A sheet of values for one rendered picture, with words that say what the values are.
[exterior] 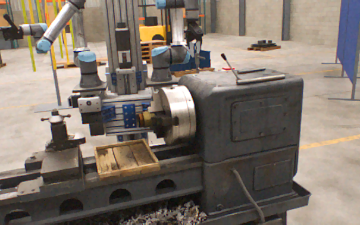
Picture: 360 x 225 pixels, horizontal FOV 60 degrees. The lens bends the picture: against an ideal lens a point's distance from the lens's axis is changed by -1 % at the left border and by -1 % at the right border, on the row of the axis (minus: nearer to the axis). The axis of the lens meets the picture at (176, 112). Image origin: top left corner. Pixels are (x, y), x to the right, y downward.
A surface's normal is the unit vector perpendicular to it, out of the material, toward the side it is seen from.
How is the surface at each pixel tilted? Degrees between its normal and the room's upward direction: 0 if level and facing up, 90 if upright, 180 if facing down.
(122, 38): 90
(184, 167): 90
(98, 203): 88
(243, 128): 90
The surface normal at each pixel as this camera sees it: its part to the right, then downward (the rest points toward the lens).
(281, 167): 0.31, 0.27
